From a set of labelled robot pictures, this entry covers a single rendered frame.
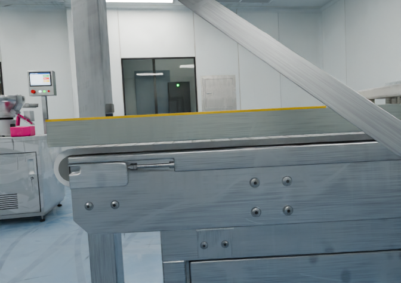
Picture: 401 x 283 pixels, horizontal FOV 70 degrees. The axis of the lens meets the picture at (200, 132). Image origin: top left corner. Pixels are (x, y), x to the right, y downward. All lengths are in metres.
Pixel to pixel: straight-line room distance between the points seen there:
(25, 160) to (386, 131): 2.76
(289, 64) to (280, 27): 5.94
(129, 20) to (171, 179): 5.46
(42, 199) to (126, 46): 3.51
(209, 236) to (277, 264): 0.11
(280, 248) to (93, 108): 0.47
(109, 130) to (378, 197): 0.34
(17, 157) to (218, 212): 2.61
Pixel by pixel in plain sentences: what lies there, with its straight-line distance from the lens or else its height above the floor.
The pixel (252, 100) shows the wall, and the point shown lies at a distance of 5.77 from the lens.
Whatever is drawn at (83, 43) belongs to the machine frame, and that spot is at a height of 1.02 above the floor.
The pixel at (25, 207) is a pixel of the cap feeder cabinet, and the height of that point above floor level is 0.15.
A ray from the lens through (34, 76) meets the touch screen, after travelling 3.25.
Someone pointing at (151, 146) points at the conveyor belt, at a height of 0.81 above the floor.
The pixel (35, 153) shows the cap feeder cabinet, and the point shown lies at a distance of 2.83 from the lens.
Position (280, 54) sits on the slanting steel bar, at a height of 0.91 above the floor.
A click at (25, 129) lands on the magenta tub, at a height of 0.82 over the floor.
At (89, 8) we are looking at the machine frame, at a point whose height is 1.10.
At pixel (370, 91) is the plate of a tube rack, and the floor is 0.88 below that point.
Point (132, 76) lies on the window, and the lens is 5.52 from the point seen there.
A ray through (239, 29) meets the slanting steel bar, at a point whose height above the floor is 0.94.
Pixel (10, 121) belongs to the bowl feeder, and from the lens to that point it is 3.19.
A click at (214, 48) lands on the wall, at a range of 5.72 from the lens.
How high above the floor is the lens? 0.85
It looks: 3 degrees down
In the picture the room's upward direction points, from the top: 3 degrees counter-clockwise
